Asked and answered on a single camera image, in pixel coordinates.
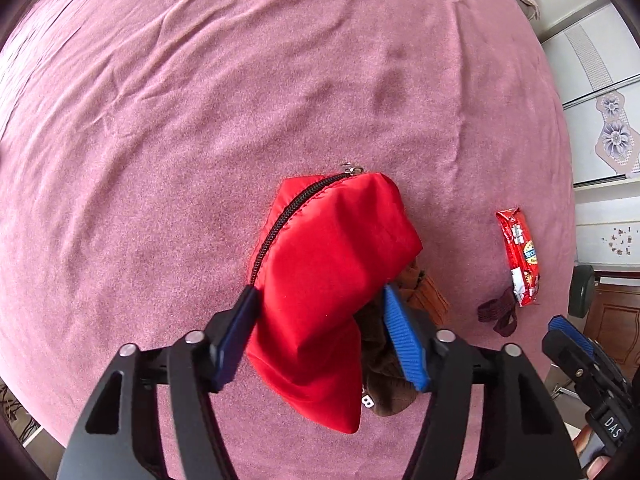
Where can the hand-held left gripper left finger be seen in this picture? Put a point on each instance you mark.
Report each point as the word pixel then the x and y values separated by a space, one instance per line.
pixel 235 340

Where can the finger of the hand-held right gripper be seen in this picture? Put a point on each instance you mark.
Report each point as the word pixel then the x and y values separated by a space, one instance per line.
pixel 570 332

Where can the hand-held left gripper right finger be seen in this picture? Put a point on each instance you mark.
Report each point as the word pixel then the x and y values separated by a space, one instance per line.
pixel 405 345

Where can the brown knit cloth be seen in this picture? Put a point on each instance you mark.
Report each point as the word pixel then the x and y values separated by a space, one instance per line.
pixel 385 385

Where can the red zip garment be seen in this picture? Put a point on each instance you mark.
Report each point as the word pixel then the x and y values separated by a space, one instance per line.
pixel 325 260

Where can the person's right hand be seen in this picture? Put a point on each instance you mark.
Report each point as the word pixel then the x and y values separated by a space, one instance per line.
pixel 584 447

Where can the green round stool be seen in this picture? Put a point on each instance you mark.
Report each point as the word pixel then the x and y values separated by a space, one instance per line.
pixel 581 292

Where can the brown wooden door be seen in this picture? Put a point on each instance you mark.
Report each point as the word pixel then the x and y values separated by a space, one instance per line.
pixel 615 315

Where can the mustard yellow cloth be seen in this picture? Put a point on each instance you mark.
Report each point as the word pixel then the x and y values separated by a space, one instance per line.
pixel 430 300

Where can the dark hair band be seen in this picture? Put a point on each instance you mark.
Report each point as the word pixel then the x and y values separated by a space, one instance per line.
pixel 497 312

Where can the red snack packet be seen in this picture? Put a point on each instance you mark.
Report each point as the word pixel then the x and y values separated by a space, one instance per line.
pixel 520 260

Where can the white cabinet with stickers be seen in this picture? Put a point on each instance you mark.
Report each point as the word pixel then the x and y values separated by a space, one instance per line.
pixel 607 225

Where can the bed with pink sheet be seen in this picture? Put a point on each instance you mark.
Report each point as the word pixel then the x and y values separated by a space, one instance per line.
pixel 225 110

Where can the white floral wardrobe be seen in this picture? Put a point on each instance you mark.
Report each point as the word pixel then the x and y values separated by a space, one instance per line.
pixel 595 100

